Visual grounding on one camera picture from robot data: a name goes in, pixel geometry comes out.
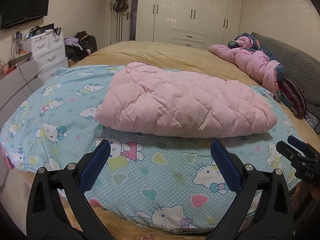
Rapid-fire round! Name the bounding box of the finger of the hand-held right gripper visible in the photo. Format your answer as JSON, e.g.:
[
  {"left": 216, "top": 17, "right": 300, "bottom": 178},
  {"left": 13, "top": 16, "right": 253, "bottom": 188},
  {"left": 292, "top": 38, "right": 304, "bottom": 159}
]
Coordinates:
[
  {"left": 276, "top": 141, "right": 304, "bottom": 164},
  {"left": 287, "top": 135, "right": 313, "bottom": 153}
]

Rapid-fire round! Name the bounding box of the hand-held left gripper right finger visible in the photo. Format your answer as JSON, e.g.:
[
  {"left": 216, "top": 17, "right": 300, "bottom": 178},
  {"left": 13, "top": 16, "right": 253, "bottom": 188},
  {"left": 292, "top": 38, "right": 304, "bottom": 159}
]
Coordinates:
[{"left": 207, "top": 140, "right": 293, "bottom": 240}]

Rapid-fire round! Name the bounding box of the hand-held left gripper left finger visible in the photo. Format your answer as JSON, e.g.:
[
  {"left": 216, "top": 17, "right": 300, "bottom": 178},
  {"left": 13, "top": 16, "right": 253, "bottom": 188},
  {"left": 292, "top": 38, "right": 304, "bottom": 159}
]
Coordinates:
[{"left": 26, "top": 139, "right": 113, "bottom": 240}]

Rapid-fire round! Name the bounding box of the pink quilted jacket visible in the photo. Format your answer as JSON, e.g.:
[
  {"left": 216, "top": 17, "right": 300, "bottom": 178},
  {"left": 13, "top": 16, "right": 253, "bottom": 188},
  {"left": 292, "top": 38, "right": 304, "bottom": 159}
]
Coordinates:
[{"left": 95, "top": 61, "right": 278, "bottom": 138}]

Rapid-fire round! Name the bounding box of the dark clothes pile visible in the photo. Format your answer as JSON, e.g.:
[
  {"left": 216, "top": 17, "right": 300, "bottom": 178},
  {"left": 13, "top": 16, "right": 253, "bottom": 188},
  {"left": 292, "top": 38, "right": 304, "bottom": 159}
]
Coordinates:
[{"left": 65, "top": 46, "right": 90, "bottom": 62}]

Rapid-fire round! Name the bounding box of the dark floral cloth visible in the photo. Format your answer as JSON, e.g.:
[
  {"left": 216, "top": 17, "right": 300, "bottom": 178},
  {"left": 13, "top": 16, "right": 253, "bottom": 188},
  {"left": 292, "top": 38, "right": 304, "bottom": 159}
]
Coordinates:
[{"left": 304, "top": 112, "right": 320, "bottom": 133}]

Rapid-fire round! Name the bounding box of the dark striped cloth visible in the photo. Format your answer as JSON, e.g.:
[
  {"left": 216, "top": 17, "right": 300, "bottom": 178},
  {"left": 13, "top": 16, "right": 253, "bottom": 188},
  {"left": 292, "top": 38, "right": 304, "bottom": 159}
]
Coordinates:
[{"left": 277, "top": 77, "right": 308, "bottom": 119}]

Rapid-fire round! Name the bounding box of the blue cartoon cat bed sheet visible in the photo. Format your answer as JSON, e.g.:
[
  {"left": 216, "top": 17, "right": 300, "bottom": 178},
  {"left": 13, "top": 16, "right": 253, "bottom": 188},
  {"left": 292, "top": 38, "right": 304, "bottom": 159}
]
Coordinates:
[{"left": 0, "top": 64, "right": 304, "bottom": 234}]

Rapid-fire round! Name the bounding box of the grey quilted headboard cushion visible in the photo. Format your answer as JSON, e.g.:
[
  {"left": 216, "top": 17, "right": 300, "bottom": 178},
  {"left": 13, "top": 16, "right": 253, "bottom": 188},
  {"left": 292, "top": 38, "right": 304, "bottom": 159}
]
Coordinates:
[{"left": 251, "top": 32, "right": 320, "bottom": 120}]

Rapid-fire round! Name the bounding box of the pink floral quilt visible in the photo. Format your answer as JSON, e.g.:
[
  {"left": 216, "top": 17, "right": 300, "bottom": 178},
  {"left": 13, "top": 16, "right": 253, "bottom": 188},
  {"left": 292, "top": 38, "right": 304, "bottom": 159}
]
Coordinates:
[{"left": 208, "top": 33, "right": 285, "bottom": 103}]

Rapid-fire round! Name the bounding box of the grey low cabinet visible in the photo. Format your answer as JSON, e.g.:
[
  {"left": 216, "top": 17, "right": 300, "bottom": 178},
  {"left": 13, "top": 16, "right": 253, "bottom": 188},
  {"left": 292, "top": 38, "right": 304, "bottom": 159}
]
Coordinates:
[{"left": 0, "top": 60, "right": 43, "bottom": 113}]

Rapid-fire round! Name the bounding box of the white drawer cabinet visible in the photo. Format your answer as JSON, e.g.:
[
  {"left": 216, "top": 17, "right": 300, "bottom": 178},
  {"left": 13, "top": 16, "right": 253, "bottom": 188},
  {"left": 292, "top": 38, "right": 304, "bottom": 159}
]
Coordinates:
[{"left": 24, "top": 31, "right": 69, "bottom": 84}]

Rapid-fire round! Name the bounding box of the black bag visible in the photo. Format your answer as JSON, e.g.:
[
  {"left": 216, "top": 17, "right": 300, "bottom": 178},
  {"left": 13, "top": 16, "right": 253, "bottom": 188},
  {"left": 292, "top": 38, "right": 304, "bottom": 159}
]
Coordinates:
[{"left": 74, "top": 31, "right": 98, "bottom": 53}]

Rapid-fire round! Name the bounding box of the purple cloth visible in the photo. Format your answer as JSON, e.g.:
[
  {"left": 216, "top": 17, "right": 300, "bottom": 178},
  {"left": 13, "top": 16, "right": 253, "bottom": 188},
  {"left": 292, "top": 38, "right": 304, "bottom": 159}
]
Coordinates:
[{"left": 64, "top": 37, "right": 82, "bottom": 49}]

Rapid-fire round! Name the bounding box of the bed with tan blanket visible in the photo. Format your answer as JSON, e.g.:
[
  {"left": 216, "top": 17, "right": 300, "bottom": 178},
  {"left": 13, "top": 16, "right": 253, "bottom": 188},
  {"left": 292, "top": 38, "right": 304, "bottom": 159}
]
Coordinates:
[{"left": 5, "top": 41, "right": 320, "bottom": 240}]

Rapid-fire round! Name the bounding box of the room door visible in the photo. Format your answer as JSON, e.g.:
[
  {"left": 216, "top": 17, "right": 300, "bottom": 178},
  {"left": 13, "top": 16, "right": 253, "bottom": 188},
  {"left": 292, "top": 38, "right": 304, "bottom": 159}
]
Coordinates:
[{"left": 110, "top": 0, "right": 139, "bottom": 46}]

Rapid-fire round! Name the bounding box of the blue label bottle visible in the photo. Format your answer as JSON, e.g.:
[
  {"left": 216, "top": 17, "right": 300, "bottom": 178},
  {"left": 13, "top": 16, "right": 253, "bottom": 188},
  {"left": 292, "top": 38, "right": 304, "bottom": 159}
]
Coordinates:
[{"left": 15, "top": 32, "right": 24, "bottom": 55}]

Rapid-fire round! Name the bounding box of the white wardrobe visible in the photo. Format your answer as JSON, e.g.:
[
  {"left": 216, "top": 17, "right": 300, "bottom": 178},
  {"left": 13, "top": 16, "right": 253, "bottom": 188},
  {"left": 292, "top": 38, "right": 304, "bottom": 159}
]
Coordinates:
[{"left": 136, "top": 0, "right": 244, "bottom": 50}]

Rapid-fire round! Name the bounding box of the black cable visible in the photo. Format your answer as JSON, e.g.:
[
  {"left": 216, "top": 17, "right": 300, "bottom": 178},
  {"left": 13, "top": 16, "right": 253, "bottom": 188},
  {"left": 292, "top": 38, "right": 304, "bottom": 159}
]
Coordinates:
[{"left": 10, "top": 39, "right": 35, "bottom": 92}]

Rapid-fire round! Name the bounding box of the black wall television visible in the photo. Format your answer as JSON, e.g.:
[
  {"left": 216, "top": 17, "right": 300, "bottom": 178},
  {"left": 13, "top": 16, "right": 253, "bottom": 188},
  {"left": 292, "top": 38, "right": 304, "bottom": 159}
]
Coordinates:
[{"left": 0, "top": 0, "right": 52, "bottom": 30}]

